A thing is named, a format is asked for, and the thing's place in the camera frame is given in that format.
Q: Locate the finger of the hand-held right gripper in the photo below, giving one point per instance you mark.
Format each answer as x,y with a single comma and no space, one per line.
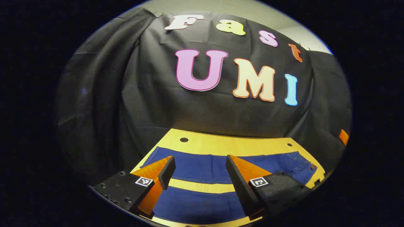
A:
344,137

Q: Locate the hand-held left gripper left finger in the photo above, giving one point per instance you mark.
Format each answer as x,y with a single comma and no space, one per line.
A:
167,173

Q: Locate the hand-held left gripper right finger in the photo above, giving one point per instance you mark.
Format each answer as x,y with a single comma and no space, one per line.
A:
240,186

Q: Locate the blue denim jeans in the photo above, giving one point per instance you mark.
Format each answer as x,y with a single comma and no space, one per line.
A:
202,167

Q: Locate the black backdrop cloth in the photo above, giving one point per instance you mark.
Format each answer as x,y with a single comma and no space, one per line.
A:
151,104

